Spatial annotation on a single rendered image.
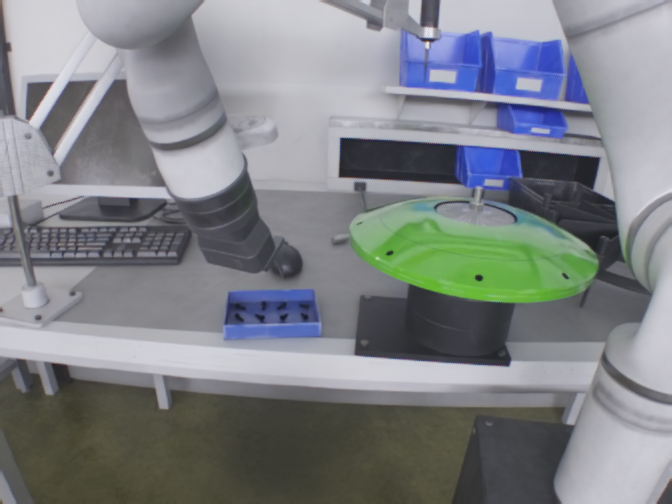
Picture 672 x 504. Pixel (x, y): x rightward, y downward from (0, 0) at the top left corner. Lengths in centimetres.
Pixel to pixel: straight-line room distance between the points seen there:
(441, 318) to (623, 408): 23
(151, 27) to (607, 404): 46
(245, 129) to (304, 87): 100
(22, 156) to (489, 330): 64
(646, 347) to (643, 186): 13
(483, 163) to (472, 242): 102
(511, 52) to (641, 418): 122
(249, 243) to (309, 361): 20
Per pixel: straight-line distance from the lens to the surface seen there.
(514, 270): 46
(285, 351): 57
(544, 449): 60
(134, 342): 63
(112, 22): 32
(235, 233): 43
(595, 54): 35
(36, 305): 75
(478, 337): 57
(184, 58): 37
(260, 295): 67
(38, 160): 67
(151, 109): 36
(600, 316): 80
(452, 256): 46
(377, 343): 58
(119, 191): 113
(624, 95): 36
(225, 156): 39
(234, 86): 147
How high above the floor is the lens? 124
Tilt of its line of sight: 22 degrees down
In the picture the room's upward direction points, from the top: 3 degrees clockwise
